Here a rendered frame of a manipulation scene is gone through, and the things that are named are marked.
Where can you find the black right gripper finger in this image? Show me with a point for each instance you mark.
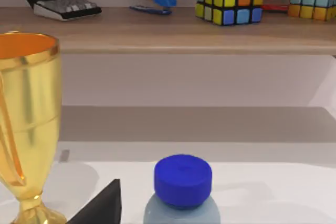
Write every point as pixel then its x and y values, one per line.
pixel 106 205

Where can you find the clear bottle with blue cap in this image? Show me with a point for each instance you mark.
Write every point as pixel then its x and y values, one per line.
pixel 183 182

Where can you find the gold trophy cup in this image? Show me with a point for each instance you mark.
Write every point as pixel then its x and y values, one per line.
pixel 29 119

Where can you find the wooden shelf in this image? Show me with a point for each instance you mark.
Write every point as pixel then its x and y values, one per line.
pixel 168 35

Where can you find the black and grey calculator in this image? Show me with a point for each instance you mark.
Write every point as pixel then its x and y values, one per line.
pixel 63 5

